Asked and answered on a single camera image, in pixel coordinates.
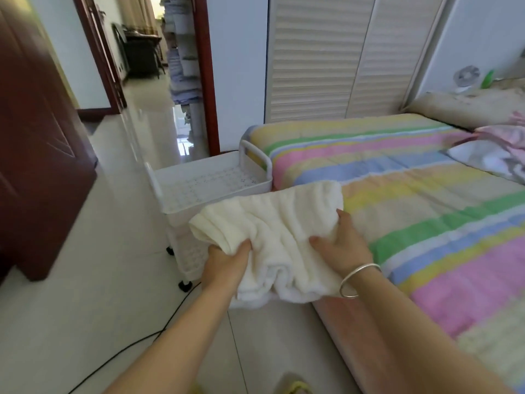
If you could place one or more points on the white plastic shelf cart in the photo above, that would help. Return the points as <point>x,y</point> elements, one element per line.
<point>205,180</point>

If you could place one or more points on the person's right forearm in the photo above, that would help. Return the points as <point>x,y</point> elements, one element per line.
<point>418,340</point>

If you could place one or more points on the white sock with yellow trim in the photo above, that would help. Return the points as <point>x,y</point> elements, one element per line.
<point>294,385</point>

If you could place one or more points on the cream white towel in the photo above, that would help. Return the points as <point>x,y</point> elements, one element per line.
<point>271,225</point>

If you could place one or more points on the small white desk fan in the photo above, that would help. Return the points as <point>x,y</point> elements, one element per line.
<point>467,77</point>

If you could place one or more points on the striped pastel bed sheet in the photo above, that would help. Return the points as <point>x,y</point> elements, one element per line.
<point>426,217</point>

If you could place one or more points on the dark brown door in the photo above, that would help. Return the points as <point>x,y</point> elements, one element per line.
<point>41,143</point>

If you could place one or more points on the person's right hand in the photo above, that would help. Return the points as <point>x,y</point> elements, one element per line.
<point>344,250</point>

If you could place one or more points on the beige quilt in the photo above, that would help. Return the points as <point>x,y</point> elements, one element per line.
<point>467,106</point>

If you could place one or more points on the pink towel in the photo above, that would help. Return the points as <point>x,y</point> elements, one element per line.
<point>508,133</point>

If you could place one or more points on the hallway shelf with stacked items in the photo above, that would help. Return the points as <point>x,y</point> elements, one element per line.
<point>182,53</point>

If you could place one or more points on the person's left forearm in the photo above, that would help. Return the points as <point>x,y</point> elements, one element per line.
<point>172,348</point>

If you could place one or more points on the person's left hand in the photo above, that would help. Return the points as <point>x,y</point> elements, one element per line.
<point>226,271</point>

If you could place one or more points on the green bottle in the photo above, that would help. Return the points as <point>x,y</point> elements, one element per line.
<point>488,78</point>

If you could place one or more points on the beige curtain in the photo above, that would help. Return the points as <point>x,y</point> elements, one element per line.
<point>138,12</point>

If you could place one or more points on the dark wooden hallway table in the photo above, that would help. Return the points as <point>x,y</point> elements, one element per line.
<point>143,49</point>

